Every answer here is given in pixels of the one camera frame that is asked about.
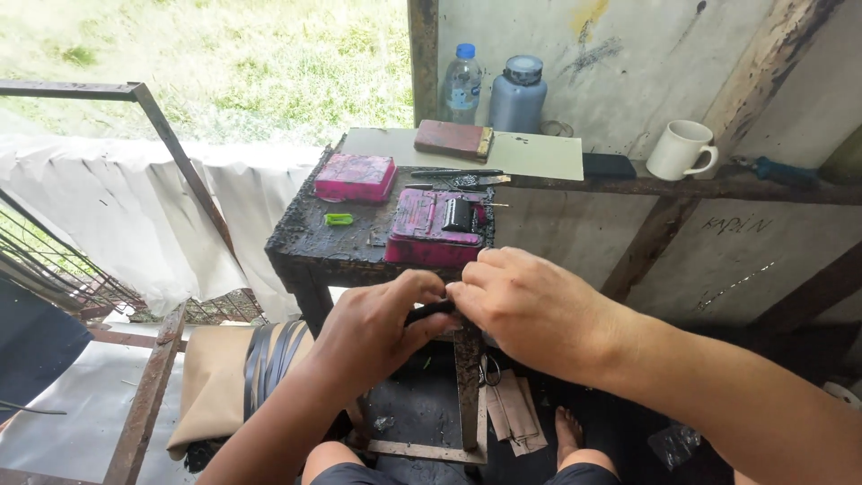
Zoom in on person's left hand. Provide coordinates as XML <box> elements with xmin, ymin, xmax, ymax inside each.
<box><xmin>315</xmin><ymin>269</ymin><xmax>466</xmax><ymax>406</ymax></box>

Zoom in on person's right hand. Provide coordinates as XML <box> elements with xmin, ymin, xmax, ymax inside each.
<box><xmin>444</xmin><ymin>246</ymin><xmax>646</xmax><ymax>390</ymax></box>

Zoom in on black leather strap piece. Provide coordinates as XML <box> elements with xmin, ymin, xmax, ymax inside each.
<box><xmin>403</xmin><ymin>299</ymin><xmax>459</xmax><ymax>328</ymax></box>

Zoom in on scissors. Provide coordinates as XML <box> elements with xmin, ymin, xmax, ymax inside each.
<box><xmin>478</xmin><ymin>352</ymin><xmax>503</xmax><ymax>389</ymax></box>

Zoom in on dark stained work table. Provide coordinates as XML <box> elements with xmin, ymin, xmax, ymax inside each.
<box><xmin>264</xmin><ymin>133</ymin><xmax>498</xmax><ymax>467</ymax></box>

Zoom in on brown paper pieces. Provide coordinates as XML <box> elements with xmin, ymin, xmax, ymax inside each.
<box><xmin>484</xmin><ymin>369</ymin><xmax>549</xmax><ymax>458</ymax></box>

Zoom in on pink stained tool box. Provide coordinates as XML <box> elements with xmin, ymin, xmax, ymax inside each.
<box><xmin>384</xmin><ymin>188</ymin><xmax>497</xmax><ymax>268</ymax></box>

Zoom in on person's foot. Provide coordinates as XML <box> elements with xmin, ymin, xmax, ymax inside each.
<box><xmin>554</xmin><ymin>406</ymin><xmax>585</xmax><ymax>471</ymax></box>

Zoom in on black roller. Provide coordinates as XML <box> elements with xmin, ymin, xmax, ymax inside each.
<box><xmin>442</xmin><ymin>197</ymin><xmax>476</xmax><ymax>234</ymax></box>

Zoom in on person's left leg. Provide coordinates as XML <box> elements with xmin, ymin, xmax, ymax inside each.
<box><xmin>300</xmin><ymin>441</ymin><xmax>379</xmax><ymax>485</ymax></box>

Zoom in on person's leg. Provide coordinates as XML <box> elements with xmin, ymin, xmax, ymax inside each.
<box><xmin>300</xmin><ymin>441</ymin><xmax>379</xmax><ymax>485</ymax></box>
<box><xmin>544</xmin><ymin>447</ymin><xmax>622</xmax><ymax>485</ymax></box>

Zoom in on closed pink stained box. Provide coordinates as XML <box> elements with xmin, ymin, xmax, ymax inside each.
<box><xmin>314</xmin><ymin>153</ymin><xmax>399</xmax><ymax>205</ymax></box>

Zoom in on craft knife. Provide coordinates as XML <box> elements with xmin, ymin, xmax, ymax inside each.
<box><xmin>404</xmin><ymin>174</ymin><xmax>512</xmax><ymax>194</ymax></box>

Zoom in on person's right leg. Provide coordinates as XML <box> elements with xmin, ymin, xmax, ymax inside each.
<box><xmin>544</xmin><ymin>447</ymin><xmax>622</xmax><ymax>485</ymax></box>

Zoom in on beige cutting board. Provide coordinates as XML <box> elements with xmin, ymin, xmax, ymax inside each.
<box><xmin>340</xmin><ymin>127</ymin><xmax>585</xmax><ymax>182</ymax></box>

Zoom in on beige leather sheet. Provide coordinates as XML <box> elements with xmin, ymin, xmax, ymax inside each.
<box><xmin>166</xmin><ymin>322</ymin><xmax>317</xmax><ymax>462</ymax></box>

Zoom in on black phone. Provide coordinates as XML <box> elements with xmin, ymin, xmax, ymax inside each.
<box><xmin>582</xmin><ymin>153</ymin><xmax>638</xmax><ymax>181</ymax></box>

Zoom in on black pen tool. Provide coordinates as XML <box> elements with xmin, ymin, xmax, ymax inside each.
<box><xmin>410</xmin><ymin>168</ymin><xmax>505</xmax><ymax>179</ymax></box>

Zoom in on crumpled clear plastic bag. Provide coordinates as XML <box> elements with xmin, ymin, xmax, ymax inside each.
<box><xmin>647</xmin><ymin>423</ymin><xmax>703</xmax><ymax>472</ymax></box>

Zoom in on red brown sharpening block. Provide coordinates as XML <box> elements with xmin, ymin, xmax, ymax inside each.
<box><xmin>413</xmin><ymin>119</ymin><xmax>495</xmax><ymax>164</ymax></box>

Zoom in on wooden shelf beam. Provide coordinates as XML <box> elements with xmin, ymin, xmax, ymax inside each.
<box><xmin>495</xmin><ymin>170</ymin><xmax>862</xmax><ymax>207</ymax></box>

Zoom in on white mug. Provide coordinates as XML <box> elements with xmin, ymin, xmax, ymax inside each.
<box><xmin>646</xmin><ymin>119</ymin><xmax>719</xmax><ymax>182</ymax></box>

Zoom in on grey blue bottle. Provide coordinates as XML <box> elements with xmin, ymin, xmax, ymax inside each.
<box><xmin>488</xmin><ymin>54</ymin><xmax>548</xmax><ymax>135</ymax></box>

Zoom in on clear plastic bottle blue cap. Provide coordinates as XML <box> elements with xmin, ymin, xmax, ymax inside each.
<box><xmin>440</xmin><ymin>43</ymin><xmax>484</xmax><ymax>126</ymax></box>

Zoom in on white cloth sheet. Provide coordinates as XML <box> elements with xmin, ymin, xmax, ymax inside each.
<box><xmin>0</xmin><ymin>132</ymin><xmax>325</xmax><ymax>324</ymax></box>

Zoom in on white round object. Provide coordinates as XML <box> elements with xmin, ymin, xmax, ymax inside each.
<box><xmin>822</xmin><ymin>380</ymin><xmax>862</xmax><ymax>413</ymax></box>

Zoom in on grey sheet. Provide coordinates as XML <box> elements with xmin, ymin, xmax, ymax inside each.
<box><xmin>0</xmin><ymin>322</ymin><xmax>189</xmax><ymax>485</ymax></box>

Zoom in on dark blue cloth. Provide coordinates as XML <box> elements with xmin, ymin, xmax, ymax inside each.
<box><xmin>0</xmin><ymin>275</ymin><xmax>95</xmax><ymax>427</ymax></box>

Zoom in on bundle of black straps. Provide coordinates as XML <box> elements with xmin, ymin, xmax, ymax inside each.
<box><xmin>241</xmin><ymin>319</ymin><xmax>312</xmax><ymax>424</ymax></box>

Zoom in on rusty metal frame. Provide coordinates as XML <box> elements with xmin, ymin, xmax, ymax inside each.
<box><xmin>0</xmin><ymin>79</ymin><xmax>238</xmax><ymax>485</ymax></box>

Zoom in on blue handled tool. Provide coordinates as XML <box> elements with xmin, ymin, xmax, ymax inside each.
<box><xmin>730</xmin><ymin>155</ymin><xmax>821</xmax><ymax>187</ymax></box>

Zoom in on wire mesh fence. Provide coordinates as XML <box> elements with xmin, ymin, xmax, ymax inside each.
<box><xmin>0</xmin><ymin>189</ymin><xmax>267</xmax><ymax>326</ymax></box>

